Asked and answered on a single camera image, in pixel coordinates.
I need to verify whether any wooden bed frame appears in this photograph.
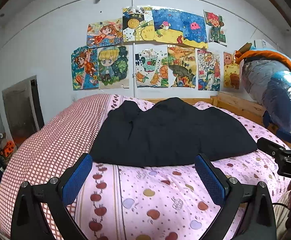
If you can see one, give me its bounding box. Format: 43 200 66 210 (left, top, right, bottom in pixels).
0 92 290 239

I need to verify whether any yellow chick bear drawing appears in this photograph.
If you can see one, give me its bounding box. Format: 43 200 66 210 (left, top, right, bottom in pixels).
224 52 240 89

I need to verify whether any swimming girl drawing upper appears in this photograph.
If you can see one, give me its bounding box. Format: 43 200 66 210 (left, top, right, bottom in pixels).
86 18 123 48

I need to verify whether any orange girl drawing lower left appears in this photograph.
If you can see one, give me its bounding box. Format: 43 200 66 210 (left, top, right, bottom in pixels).
71 46 98 90

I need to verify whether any red haired figure drawing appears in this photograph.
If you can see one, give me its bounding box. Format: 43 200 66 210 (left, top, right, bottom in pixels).
203 11 227 46

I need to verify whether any blond boy drawing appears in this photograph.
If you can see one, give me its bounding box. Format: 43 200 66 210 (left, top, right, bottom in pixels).
97 45 129 90

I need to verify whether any orange landscape drawing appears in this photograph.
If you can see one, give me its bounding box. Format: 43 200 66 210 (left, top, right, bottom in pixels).
167 44 197 88

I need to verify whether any white wall conduit pipe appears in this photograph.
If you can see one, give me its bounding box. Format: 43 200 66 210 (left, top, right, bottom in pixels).
131 0 137 98

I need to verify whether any pink jellyfish drawing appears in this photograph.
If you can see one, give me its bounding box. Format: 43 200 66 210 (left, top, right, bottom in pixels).
180 11 208 49

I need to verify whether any fish beach drawing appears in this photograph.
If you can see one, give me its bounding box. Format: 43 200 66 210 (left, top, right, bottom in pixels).
152 8 183 44

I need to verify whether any pink patterned bed quilt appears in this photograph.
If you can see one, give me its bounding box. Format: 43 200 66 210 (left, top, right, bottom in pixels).
0 93 291 240

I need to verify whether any black large garment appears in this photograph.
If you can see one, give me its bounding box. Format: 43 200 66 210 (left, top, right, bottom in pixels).
90 98 257 167

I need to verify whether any orange spotted toy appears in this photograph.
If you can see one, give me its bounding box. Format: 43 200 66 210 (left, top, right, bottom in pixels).
0 140 15 158

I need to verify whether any pineapple drawing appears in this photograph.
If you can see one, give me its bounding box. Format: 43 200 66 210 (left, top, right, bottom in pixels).
122 6 155 42

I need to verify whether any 2024 dragon drawing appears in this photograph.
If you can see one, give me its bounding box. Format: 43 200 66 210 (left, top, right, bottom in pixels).
197 49 221 91

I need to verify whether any fruit juice drawing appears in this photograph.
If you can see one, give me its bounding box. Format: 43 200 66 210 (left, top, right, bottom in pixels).
135 44 169 88

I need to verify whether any orange cloth pile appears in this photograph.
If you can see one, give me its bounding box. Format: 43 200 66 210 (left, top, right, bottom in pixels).
234 42 291 71

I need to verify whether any leaning grey board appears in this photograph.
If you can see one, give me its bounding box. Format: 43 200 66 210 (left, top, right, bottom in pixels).
2 76 45 147

